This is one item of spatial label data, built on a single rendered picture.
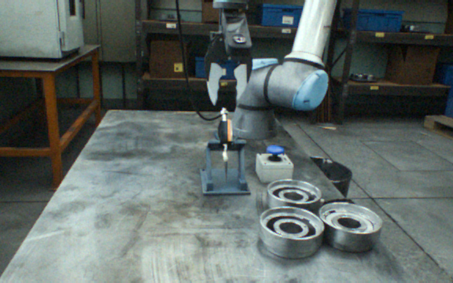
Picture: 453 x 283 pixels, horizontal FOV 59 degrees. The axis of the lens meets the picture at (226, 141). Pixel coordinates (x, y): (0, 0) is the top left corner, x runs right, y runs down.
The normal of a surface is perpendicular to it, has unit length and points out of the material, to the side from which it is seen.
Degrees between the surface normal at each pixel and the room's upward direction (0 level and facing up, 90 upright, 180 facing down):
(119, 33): 90
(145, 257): 0
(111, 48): 90
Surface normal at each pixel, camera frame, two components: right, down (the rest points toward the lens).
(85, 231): 0.05, -0.95
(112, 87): 0.11, 0.33
